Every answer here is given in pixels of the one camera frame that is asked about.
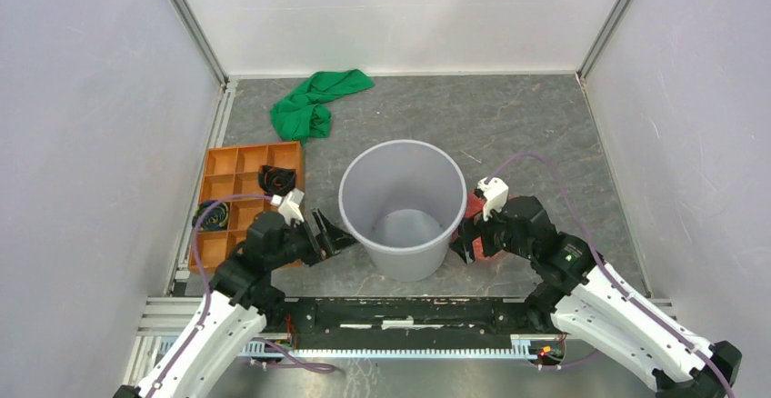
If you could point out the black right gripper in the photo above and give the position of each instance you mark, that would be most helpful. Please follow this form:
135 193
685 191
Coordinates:
462 242

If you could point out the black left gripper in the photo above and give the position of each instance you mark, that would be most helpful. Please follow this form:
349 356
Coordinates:
329 240

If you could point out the red plastic trash bag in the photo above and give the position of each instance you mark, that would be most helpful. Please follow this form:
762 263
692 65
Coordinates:
474 206

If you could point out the grey plastic trash bin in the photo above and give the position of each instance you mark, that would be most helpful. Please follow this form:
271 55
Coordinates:
403 200

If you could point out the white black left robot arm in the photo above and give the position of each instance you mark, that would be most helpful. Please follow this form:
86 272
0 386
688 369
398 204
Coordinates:
240 303

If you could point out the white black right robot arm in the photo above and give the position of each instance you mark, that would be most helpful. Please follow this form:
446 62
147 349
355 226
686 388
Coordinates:
582 295

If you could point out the black trash bag roll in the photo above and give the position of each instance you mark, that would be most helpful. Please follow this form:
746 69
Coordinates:
275 180

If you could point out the orange compartment tray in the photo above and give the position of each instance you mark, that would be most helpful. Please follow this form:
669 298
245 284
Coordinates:
230 173

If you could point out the black blue-yellow bag roll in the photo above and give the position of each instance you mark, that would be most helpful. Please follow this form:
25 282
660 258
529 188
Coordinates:
211 216

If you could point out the green crumpled cloth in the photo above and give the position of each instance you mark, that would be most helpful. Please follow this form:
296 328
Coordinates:
303 114

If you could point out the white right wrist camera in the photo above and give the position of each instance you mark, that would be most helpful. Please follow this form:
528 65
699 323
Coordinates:
494 192

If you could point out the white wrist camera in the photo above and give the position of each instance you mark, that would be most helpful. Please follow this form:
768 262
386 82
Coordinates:
289 206
494 192

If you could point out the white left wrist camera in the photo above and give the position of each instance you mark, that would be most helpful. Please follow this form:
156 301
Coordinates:
289 206

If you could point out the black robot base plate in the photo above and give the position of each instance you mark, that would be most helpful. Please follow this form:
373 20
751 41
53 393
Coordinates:
405 323

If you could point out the aluminium frame rail front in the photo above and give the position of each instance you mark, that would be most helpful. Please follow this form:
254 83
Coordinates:
166 318

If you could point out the aluminium corner post right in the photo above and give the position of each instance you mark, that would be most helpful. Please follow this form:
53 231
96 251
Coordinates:
603 37

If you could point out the aluminium corner post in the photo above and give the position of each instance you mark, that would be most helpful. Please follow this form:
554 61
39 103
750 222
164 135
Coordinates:
603 37
196 32

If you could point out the aluminium corner post left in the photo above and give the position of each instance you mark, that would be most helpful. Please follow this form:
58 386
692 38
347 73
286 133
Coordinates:
196 32

